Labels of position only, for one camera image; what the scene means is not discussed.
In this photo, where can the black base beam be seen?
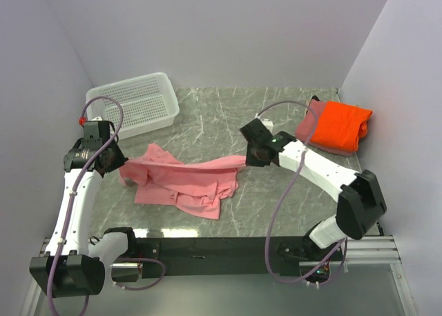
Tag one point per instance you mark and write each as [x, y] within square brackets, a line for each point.
[288, 256]

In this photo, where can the folded orange t shirt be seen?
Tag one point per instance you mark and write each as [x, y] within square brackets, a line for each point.
[341, 126]

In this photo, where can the aluminium frame rail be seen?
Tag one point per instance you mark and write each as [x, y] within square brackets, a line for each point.
[367, 279]

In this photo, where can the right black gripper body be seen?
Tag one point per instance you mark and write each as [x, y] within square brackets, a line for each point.
[253, 158]

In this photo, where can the folded dusty pink t shirt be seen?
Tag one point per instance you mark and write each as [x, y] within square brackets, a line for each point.
[306, 126]

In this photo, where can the white plastic basket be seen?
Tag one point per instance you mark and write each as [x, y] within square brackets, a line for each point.
[148, 102]

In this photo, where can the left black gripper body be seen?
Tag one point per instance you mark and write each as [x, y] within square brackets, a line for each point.
[117, 157]

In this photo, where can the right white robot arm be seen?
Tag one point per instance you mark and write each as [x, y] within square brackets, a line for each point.
[360, 201]

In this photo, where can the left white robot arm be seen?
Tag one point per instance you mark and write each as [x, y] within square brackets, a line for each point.
[70, 266]

